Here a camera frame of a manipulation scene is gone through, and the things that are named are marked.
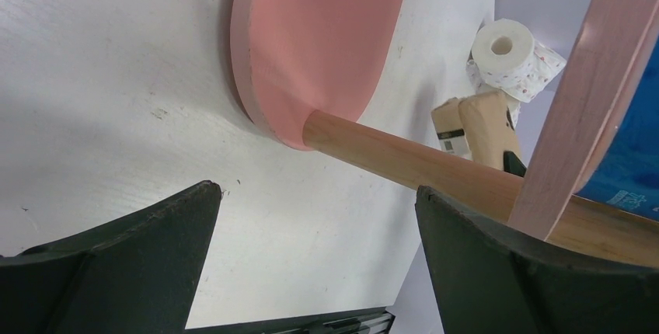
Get white dotted roll left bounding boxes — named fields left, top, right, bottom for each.
left=466, top=19, right=567, bottom=103

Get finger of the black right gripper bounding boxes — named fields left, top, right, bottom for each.
left=503, top=151, right=527, bottom=177

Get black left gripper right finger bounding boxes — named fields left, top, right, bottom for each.
left=415, top=186, right=658, bottom=333

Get blue roll sideways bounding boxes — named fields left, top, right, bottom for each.
left=577, top=47, right=658, bottom=221

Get pink three-tier shelf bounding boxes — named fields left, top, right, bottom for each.
left=230, top=0, right=658, bottom=267

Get brown roll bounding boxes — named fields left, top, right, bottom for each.
left=431, top=91, right=521, bottom=170

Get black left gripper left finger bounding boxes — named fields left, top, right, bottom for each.
left=1, top=181, right=222, bottom=333

